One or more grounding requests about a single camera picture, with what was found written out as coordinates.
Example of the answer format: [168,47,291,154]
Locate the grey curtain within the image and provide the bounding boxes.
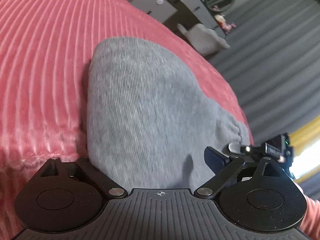
[207,0,320,201]

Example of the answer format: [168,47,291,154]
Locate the pink plush toy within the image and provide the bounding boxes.
[214,14,236,34]

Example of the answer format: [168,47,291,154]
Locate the pink ribbed bed blanket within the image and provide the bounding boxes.
[1,0,246,239]

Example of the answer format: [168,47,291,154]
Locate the grey vanity desk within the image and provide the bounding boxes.
[147,0,227,37]

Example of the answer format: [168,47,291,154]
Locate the grey knit pants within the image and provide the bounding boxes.
[87,37,249,190]

